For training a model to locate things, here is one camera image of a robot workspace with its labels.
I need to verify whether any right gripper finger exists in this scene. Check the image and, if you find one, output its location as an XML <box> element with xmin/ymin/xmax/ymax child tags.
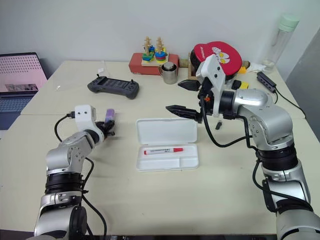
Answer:
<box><xmin>177</xmin><ymin>79</ymin><xmax>202</xmax><ymax>92</ymax></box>
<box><xmin>165</xmin><ymin>104</ymin><xmax>203</xmax><ymax>124</ymax></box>

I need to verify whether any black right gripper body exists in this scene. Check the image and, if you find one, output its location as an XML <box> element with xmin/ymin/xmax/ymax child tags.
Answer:
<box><xmin>197</xmin><ymin>77</ymin><xmax>216</xmax><ymax>119</ymax></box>

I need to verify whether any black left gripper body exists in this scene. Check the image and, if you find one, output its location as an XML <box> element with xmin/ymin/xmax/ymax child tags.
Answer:
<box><xmin>95</xmin><ymin>121</ymin><xmax>112</xmax><ymax>138</ymax></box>

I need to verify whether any purple marker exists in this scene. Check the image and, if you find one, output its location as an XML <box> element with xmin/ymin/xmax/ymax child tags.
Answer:
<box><xmin>104</xmin><ymin>108</ymin><xmax>117</xmax><ymax>124</ymax></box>

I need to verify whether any white plastic pencil case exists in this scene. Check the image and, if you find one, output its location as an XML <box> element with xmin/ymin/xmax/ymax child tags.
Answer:
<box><xmin>135</xmin><ymin>117</ymin><xmax>201</xmax><ymax>172</ymax></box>

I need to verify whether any red marker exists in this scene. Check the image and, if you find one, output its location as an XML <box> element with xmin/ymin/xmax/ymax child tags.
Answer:
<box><xmin>143</xmin><ymin>147</ymin><xmax>184</xmax><ymax>156</ymax></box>

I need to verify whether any wooden tray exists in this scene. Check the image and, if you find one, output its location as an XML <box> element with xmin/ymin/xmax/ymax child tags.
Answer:
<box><xmin>187</xmin><ymin>61</ymin><xmax>201</xmax><ymax>81</ymax></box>

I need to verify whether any stainless steel mug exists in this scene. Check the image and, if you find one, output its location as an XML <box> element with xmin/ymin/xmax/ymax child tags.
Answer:
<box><xmin>157</xmin><ymin>62</ymin><xmax>179</xmax><ymax>85</ymax></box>

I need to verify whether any dark grey handheld controller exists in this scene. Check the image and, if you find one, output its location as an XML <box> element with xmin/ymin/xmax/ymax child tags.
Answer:
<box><xmin>86</xmin><ymin>74</ymin><xmax>141</xmax><ymax>100</ymax></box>

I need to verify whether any yellow and black small device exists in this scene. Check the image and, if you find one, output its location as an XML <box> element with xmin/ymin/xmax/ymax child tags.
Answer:
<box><xmin>230</xmin><ymin>79</ymin><xmax>251</xmax><ymax>91</ymax></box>

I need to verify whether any colourful wooden stacking toy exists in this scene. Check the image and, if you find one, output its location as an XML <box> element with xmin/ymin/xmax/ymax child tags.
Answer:
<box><xmin>140</xmin><ymin>35</ymin><xmax>171</xmax><ymax>67</ymax></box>

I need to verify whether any red cardboard box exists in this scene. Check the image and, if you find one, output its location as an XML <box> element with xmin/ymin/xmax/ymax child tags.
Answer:
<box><xmin>128</xmin><ymin>52</ymin><xmax>181</xmax><ymax>76</ymax></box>

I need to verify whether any crumpled white tissue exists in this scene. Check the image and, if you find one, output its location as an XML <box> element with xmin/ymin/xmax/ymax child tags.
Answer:
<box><xmin>246</xmin><ymin>61</ymin><xmax>267</xmax><ymax>74</ymax></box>

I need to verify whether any black usb hub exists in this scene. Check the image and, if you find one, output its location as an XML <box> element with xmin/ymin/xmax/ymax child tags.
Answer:
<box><xmin>256</xmin><ymin>71</ymin><xmax>278</xmax><ymax>93</ymax></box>

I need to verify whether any clear bottle with green lid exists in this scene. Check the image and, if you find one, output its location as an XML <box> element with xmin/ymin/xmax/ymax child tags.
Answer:
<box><xmin>261</xmin><ymin>14</ymin><xmax>300</xmax><ymax>74</ymax></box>

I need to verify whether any laptop with pink screen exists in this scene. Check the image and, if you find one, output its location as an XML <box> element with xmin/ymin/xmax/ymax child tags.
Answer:
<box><xmin>0</xmin><ymin>51</ymin><xmax>49</xmax><ymax>131</ymax></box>

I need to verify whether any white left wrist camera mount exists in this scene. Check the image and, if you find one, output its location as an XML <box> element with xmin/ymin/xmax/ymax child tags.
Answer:
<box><xmin>74</xmin><ymin>104</ymin><xmax>105</xmax><ymax>144</ymax></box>

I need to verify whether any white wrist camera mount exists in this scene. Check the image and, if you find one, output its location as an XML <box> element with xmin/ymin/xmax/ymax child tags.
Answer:
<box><xmin>195</xmin><ymin>54</ymin><xmax>226</xmax><ymax>118</ymax></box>
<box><xmin>74</xmin><ymin>104</ymin><xmax>105</xmax><ymax>144</ymax></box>

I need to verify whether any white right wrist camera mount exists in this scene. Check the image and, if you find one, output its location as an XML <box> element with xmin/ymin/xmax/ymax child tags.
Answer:
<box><xmin>195</xmin><ymin>54</ymin><xmax>226</xmax><ymax>118</ymax></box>

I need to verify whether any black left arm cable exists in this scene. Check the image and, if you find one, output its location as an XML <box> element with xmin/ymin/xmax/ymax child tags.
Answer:
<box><xmin>54</xmin><ymin>112</ymin><xmax>109</xmax><ymax>237</ymax></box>

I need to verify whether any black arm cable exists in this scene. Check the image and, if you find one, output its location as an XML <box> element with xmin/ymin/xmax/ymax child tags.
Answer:
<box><xmin>199</xmin><ymin>96</ymin><xmax>314</xmax><ymax>215</ymax></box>
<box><xmin>54</xmin><ymin>112</ymin><xmax>109</xmax><ymax>237</ymax></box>

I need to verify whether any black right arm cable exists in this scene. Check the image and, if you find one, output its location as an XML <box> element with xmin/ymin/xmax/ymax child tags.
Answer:
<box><xmin>199</xmin><ymin>96</ymin><xmax>314</xmax><ymax>215</ymax></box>

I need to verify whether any black usb hub cable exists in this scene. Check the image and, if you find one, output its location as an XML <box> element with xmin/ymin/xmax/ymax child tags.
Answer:
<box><xmin>273</xmin><ymin>87</ymin><xmax>307</xmax><ymax>120</ymax></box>

